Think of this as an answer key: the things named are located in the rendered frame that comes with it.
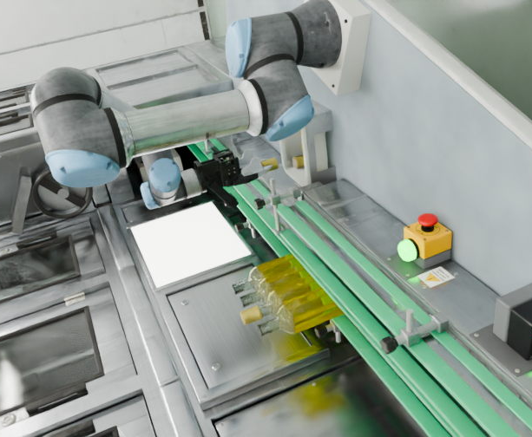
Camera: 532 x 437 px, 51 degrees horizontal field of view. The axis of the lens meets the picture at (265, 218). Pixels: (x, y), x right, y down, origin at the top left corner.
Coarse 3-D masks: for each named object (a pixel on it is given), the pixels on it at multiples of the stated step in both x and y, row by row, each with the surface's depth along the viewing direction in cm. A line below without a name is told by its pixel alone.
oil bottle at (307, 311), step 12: (300, 300) 130; (312, 300) 130; (324, 300) 129; (288, 312) 127; (300, 312) 127; (312, 312) 128; (324, 312) 129; (336, 312) 131; (288, 324) 127; (300, 324) 128; (312, 324) 130
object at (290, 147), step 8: (304, 128) 145; (296, 136) 164; (304, 136) 146; (280, 144) 164; (288, 144) 164; (296, 144) 165; (304, 144) 148; (288, 152) 166; (296, 152) 167; (304, 152) 149; (288, 160) 167; (304, 160) 151; (288, 168) 167; (304, 168) 165; (296, 176) 163; (304, 176) 162; (304, 184) 158
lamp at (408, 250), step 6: (408, 240) 114; (402, 246) 113; (408, 246) 112; (414, 246) 113; (402, 252) 114; (408, 252) 112; (414, 252) 112; (402, 258) 115; (408, 258) 113; (414, 258) 114
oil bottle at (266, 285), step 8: (280, 272) 140; (288, 272) 140; (296, 272) 139; (304, 272) 139; (264, 280) 138; (272, 280) 138; (280, 280) 137; (288, 280) 137; (296, 280) 137; (264, 288) 136; (272, 288) 136; (264, 296) 136
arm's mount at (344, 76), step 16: (336, 0) 118; (352, 0) 118; (352, 16) 114; (368, 16) 115; (352, 32) 117; (368, 32) 119; (352, 48) 120; (336, 64) 124; (352, 64) 123; (336, 80) 126; (352, 80) 127
